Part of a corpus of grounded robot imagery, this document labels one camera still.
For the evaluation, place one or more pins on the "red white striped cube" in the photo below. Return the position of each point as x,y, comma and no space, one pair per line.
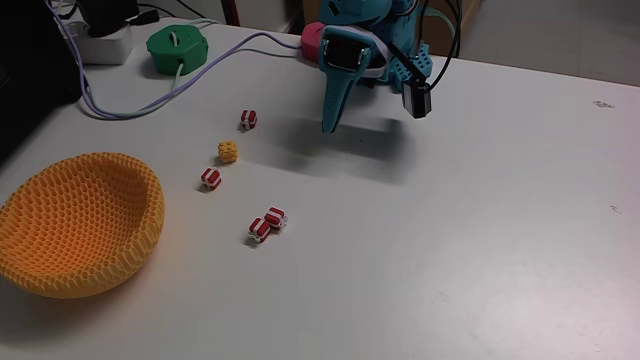
275,217
259,230
248,119
211,178

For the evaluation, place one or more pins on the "yellow studded cube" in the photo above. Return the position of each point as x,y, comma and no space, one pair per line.
228,152

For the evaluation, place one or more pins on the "yellow honeycomb basket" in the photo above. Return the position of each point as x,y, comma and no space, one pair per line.
75,225

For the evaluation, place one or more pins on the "pink round plastic box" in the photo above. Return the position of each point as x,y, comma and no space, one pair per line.
312,42

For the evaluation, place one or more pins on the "black webcam box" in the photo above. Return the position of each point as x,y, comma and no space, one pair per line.
416,100

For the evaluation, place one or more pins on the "green round plastic box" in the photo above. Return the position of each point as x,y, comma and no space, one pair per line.
175,47

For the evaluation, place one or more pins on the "black power adapter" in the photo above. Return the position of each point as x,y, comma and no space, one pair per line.
107,15

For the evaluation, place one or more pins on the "black monitor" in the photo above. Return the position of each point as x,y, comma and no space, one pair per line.
30,65

